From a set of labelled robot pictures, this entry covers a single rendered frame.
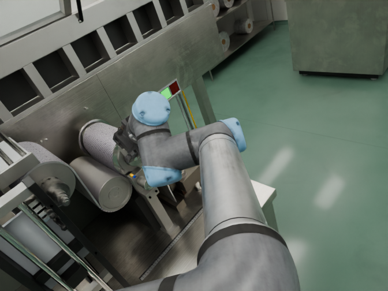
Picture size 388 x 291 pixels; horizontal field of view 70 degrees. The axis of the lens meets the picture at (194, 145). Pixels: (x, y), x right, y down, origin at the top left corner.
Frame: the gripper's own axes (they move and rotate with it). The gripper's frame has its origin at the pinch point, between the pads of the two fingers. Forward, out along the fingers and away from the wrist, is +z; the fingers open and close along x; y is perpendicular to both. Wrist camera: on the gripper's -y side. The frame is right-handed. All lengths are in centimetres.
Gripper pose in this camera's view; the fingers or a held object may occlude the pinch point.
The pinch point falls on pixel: (134, 157)
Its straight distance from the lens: 90.1
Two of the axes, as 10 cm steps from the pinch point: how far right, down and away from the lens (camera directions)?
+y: -6.8, -7.3, -0.1
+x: -6.4, 6.1, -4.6
